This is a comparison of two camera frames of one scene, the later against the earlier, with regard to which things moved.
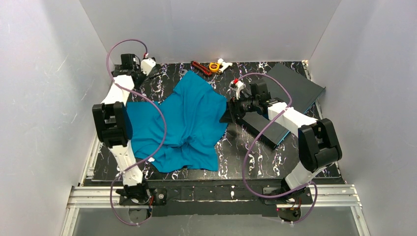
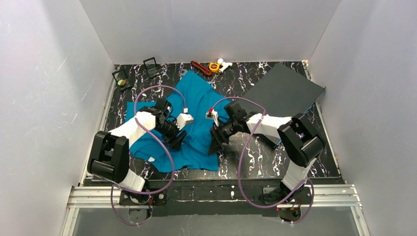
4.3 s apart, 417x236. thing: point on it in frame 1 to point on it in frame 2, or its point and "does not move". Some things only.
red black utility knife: (201, 68) does not move
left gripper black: (137, 76) to (177, 137)
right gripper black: (230, 108) to (215, 140)
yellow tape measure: (214, 67) does not move
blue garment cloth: (183, 131) does not move
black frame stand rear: (155, 70) does not move
